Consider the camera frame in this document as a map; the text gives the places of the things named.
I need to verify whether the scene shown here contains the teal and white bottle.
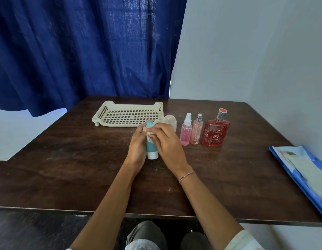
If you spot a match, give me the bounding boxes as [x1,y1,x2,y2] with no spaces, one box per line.
[146,121,159,161]

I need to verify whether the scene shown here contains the pink beaded bracelet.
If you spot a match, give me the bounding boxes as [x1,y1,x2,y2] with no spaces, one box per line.
[178,171,196,184]

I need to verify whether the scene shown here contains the person's grey trousers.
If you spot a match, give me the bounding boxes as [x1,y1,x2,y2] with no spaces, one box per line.
[125,220,210,250]

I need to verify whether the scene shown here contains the blue plastic bag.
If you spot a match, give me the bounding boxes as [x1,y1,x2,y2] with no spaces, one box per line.
[268,145,322,220]

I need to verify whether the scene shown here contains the peach spray bottle silver cap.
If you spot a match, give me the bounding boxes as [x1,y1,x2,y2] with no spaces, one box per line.
[190,113,204,145]

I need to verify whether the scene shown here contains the pink spray bottle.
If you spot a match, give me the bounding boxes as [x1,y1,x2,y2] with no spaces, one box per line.
[180,112,193,146]

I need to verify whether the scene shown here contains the round white lid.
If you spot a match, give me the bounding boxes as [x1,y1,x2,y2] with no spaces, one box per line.
[162,115,177,131]

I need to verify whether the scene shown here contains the person's left forearm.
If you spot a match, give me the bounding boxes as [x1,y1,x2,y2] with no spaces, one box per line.
[68,161,142,250]

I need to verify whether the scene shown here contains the white cloth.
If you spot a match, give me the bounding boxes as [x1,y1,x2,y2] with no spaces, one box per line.
[146,120,164,144]

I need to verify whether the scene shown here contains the person's left hand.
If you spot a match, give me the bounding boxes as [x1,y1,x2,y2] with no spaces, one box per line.
[124,122,149,171]

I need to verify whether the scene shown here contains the person's right forearm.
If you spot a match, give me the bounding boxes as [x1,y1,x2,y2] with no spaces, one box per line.
[174,167,245,250]

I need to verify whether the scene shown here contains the dark blue curtain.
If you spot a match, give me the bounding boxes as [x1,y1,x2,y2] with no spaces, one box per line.
[0,0,188,118]

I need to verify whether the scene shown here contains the person's right hand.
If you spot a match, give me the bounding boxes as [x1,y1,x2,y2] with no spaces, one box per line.
[151,124,193,178]

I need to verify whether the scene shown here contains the white shirt sleeve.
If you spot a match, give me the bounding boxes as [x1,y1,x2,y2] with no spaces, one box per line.
[227,230,266,250]

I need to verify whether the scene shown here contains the red perfume bottle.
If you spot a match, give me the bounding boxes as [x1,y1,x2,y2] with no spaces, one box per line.
[201,108,231,147]

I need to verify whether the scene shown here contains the cream plastic perforated tray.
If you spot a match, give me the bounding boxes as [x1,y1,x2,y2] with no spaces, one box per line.
[92,101,164,127]

